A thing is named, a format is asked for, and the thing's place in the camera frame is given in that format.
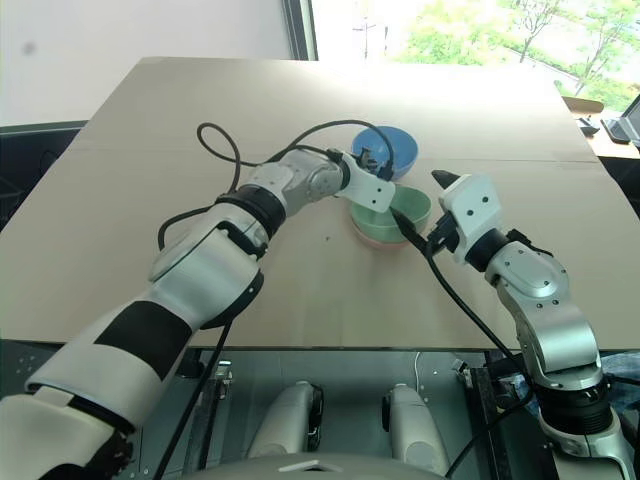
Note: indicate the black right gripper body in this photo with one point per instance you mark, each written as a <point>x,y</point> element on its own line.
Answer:
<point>442,236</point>

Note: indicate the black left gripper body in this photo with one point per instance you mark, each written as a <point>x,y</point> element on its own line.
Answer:
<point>375,164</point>

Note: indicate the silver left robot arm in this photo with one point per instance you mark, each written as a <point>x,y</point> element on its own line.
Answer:
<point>200,270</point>

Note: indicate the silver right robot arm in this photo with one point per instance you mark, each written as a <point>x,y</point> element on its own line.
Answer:
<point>545,300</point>

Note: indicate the green bowl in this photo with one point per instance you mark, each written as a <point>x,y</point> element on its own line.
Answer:
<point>417,205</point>

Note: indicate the blue bowl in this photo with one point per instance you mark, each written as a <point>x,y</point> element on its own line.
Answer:
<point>400,145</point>

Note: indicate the pink bowl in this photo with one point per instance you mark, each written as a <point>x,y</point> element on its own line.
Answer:
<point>380,245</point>

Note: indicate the metal latch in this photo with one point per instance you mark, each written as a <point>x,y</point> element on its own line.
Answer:
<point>222,375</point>
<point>461,371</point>

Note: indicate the open cardboard box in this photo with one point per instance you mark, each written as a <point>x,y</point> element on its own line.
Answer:
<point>582,104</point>

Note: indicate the wooden desk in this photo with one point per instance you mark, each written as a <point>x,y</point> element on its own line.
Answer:
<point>612,145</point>

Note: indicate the dark laptop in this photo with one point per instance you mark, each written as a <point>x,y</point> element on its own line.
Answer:
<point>625,125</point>

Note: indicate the silver right robot leg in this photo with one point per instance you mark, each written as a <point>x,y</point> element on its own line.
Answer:
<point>415,425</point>

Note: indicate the silver robot leg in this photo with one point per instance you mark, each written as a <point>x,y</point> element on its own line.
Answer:
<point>415,425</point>
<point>287,420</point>

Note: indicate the blue fabric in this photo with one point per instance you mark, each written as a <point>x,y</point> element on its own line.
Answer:
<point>620,370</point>

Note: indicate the brown cardboard table sheet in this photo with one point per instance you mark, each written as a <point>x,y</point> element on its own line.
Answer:
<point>150,165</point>

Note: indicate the silver left robot leg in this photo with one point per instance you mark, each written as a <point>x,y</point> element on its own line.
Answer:
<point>287,420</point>

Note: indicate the silver robot torso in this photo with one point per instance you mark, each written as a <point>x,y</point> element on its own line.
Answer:
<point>310,467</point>

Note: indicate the dark cabinet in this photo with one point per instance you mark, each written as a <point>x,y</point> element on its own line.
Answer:
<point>35,160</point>

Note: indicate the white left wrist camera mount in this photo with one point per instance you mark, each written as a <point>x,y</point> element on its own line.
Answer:
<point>372,192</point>

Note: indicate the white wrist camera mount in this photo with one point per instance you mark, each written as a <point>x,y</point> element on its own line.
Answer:
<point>472,205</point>
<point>372,192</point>

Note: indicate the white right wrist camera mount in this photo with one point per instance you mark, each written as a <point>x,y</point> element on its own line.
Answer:
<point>472,205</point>

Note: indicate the black window frame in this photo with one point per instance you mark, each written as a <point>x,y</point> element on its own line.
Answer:
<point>300,30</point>

